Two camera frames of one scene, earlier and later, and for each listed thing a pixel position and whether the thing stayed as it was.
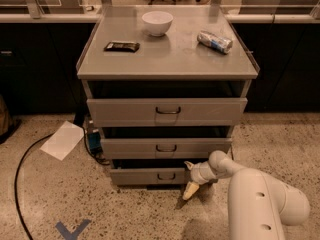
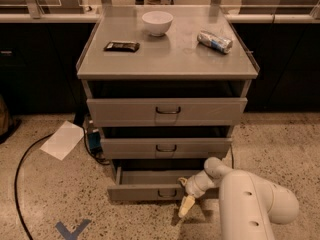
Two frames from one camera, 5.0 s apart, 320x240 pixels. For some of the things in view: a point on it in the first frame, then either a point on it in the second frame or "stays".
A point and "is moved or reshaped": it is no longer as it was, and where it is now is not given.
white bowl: [157, 22] stays
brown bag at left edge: [6, 123] stays
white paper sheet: [64, 140] stays
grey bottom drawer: [150, 176] is moved or reshaped
